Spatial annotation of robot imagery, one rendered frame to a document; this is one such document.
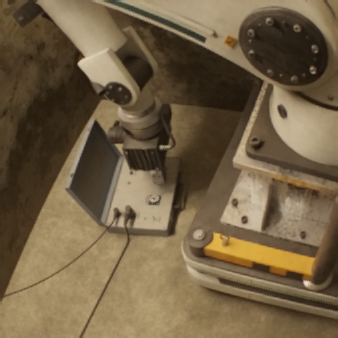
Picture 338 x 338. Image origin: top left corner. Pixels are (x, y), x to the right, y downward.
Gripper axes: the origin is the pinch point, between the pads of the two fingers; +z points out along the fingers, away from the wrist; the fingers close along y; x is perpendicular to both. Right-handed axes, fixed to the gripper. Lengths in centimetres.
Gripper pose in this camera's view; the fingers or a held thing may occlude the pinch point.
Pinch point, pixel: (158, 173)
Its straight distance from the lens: 175.8
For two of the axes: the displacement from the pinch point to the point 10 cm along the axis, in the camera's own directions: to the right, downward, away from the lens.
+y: 1.7, -7.8, 6.0
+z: 1.8, 6.2, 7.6
